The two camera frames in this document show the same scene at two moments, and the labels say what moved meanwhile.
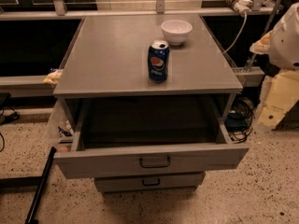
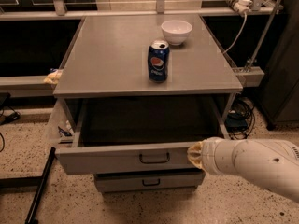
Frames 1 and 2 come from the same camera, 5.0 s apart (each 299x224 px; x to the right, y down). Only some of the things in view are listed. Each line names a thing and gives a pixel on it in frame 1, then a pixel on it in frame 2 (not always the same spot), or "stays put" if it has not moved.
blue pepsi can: [158, 61] stays put
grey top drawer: [145, 136] stays put
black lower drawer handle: [151, 184] stays put
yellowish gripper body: [286, 42] -> [212, 156]
